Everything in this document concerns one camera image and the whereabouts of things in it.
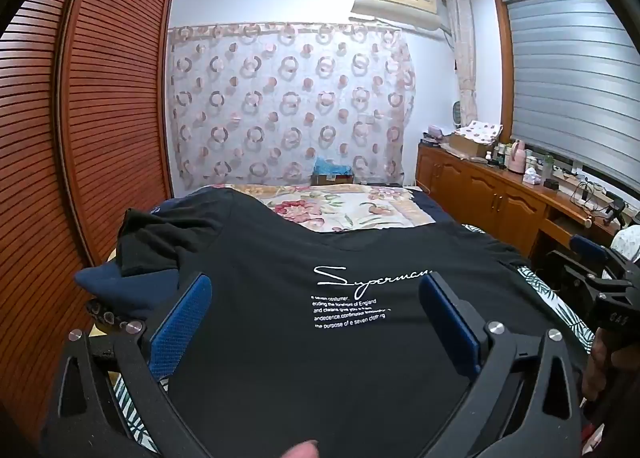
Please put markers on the beige window curtain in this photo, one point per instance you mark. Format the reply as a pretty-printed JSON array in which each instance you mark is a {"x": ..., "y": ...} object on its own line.
[{"x": 465, "y": 63}]

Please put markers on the dark circle patterned cloth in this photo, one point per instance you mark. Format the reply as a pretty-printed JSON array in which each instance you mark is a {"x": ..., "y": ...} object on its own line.
[{"x": 107, "y": 315}]

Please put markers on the long wooden cabinet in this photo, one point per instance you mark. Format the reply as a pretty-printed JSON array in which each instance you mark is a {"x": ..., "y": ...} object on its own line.
[{"x": 480, "y": 188}]

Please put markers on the person's right hand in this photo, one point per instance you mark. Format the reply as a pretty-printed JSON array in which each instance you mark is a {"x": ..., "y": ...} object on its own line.
[{"x": 607, "y": 368}]

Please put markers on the person's left hand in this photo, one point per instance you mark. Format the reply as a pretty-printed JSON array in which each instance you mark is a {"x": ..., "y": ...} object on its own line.
[{"x": 300, "y": 450}]

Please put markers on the open cardboard box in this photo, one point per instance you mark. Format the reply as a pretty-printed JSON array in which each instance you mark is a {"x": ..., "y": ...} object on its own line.
[{"x": 465, "y": 148}]

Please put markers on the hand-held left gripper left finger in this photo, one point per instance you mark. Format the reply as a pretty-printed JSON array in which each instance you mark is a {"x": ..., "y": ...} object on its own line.
[{"x": 180, "y": 323}]

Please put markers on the small white fan heater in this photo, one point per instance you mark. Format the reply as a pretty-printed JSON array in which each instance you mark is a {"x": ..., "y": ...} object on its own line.
[{"x": 458, "y": 115}]

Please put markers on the grey window blind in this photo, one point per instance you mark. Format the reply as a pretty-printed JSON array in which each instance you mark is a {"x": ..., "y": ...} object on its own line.
[{"x": 570, "y": 78}]

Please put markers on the pink pouch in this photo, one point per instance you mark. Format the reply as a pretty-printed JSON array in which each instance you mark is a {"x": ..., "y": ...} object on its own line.
[{"x": 434, "y": 131}]

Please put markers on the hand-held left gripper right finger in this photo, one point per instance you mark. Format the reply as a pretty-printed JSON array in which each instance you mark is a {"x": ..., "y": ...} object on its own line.
[{"x": 445, "y": 318}]

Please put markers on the cardboard box with blue cloth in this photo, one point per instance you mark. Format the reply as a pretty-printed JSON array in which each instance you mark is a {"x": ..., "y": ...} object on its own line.
[{"x": 332, "y": 178}]

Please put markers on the green leaf print sheet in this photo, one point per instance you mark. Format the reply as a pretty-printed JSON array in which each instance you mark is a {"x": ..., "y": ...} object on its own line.
[{"x": 555, "y": 303}]

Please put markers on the floral blanket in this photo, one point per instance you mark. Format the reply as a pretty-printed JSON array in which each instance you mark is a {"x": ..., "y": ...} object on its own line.
[{"x": 350, "y": 208}]

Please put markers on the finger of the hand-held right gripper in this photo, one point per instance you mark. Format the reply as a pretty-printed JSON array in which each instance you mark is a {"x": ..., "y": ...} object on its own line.
[
  {"x": 572, "y": 268},
  {"x": 592, "y": 250}
]

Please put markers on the white air conditioner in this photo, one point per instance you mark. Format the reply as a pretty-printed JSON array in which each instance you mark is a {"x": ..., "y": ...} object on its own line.
[{"x": 395, "y": 0}]

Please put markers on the bed with navy sheet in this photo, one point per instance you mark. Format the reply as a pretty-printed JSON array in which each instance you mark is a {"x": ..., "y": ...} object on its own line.
[{"x": 430, "y": 208}]

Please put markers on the circle patterned wall curtain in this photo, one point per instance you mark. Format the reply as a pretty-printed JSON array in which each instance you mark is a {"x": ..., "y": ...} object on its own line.
[{"x": 290, "y": 103}]

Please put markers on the black printed t-shirt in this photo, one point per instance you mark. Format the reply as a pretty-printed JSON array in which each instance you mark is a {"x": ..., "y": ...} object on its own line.
[{"x": 300, "y": 378}]

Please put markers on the wooden louvered wardrobe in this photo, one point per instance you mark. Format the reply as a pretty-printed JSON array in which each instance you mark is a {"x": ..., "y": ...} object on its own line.
[{"x": 100, "y": 113}]

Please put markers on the navy blue folded garment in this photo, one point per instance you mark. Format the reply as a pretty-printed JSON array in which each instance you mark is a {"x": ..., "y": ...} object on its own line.
[{"x": 130, "y": 293}]

